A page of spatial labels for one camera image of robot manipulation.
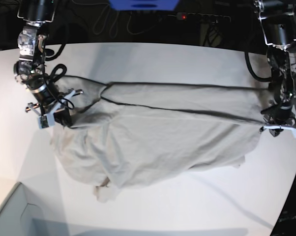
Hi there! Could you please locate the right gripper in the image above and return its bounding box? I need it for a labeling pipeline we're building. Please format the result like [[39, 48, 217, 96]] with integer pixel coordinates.
[[27, 85, 72, 127]]

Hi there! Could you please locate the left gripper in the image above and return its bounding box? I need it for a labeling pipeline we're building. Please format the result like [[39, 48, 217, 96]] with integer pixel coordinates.
[[261, 102, 296, 137]]

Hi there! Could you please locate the grey t-shirt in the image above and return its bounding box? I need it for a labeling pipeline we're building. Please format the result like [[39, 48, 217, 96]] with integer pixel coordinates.
[[52, 79, 269, 202]]

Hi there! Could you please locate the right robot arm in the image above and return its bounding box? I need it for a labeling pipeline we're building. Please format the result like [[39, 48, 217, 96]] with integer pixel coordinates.
[[13, 0, 75, 129]]

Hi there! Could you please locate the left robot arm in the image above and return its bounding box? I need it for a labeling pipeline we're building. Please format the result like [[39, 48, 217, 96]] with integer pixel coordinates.
[[245, 0, 296, 138]]

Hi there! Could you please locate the white bin at corner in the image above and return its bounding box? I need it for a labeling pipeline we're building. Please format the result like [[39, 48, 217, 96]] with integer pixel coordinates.
[[0, 182, 70, 236]]

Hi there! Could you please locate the blue box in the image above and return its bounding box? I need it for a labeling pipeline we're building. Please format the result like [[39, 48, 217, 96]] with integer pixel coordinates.
[[109, 0, 179, 11]]

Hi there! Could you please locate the black power strip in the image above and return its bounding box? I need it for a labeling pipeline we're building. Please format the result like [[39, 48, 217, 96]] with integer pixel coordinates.
[[176, 12, 231, 24]]

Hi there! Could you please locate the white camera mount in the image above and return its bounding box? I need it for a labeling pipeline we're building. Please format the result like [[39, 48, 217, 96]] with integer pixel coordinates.
[[258, 98, 296, 139], [25, 89, 84, 129]]

